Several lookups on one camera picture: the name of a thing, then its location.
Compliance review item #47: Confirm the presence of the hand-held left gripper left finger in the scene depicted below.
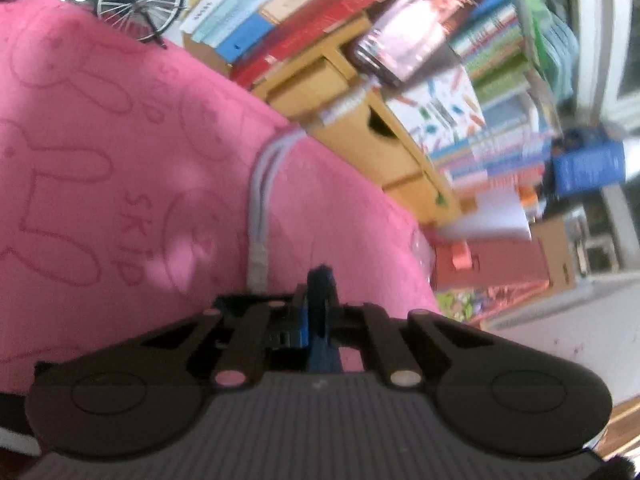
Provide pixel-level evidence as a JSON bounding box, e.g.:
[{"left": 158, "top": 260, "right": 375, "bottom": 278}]
[{"left": 142, "top": 282, "right": 313, "bottom": 391}]

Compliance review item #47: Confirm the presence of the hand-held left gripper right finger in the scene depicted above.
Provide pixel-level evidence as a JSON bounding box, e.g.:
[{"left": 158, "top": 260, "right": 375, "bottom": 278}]
[{"left": 327, "top": 301, "right": 497, "bottom": 390}]

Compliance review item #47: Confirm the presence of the white and navy jacket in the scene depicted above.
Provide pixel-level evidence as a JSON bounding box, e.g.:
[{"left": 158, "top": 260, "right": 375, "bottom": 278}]
[{"left": 0, "top": 264, "right": 343, "bottom": 466}]

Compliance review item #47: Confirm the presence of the pink toy house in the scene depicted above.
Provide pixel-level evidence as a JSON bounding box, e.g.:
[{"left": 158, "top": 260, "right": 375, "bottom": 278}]
[{"left": 425, "top": 237, "right": 578, "bottom": 326}]

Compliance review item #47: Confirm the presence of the white paper sheet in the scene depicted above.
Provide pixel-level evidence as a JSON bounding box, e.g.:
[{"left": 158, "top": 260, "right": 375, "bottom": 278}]
[{"left": 435, "top": 187, "right": 533, "bottom": 243}]

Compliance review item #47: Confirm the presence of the brown cardboard box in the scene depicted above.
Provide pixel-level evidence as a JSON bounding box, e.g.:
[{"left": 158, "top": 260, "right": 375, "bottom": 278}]
[{"left": 530, "top": 215, "right": 581, "bottom": 291}]

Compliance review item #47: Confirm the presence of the wooden drawer organizer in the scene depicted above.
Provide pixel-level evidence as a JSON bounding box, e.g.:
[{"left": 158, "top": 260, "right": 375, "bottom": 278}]
[{"left": 250, "top": 15, "right": 466, "bottom": 228}]

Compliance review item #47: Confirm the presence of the white colourful-print box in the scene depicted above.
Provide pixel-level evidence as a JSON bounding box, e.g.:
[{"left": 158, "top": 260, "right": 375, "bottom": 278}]
[{"left": 385, "top": 65, "right": 488, "bottom": 153}]

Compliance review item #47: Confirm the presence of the pink bunny-print blanket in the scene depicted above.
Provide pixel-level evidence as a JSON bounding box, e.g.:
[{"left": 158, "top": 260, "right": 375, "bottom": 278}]
[{"left": 0, "top": 0, "right": 441, "bottom": 396}]

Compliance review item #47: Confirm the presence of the blue cardboard box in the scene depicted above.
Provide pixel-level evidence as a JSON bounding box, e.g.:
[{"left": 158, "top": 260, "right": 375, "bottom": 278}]
[{"left": 550, "top": 137, "right": 640, "bottom": 198}]

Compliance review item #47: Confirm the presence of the row of books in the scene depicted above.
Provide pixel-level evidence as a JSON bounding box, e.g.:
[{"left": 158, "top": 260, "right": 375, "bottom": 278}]
[{"left": 177, "top": 0, "right": 581, "bottom": 221}]

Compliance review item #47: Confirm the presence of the stack of teal cloths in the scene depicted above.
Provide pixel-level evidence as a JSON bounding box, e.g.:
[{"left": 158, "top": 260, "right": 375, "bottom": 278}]
[{"left": 540, "top": 5, "right": 581, "bottom": 106}]

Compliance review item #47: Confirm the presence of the white charging cable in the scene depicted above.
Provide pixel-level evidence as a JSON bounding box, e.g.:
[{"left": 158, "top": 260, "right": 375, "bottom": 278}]
[{"left": 245, "top": 85, "right": 376, "bottom": 291}]

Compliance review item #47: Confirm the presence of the white window frame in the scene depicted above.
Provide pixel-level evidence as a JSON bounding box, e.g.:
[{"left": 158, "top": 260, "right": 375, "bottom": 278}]
[{"left": 570, "top": 0, "right": 640, "bottom": 141}]

